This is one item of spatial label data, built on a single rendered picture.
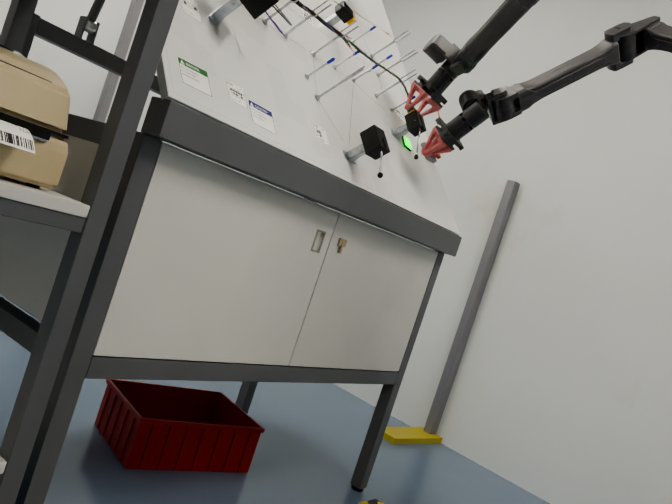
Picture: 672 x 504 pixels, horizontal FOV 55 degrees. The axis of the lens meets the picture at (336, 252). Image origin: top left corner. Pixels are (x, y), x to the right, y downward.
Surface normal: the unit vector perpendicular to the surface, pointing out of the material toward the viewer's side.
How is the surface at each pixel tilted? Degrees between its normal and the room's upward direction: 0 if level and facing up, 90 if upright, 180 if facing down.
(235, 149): 90
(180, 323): 90
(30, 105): 72
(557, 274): 90
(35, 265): 90
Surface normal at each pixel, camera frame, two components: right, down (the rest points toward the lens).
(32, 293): -0.57, -0.18
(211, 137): 0.76, 0.26
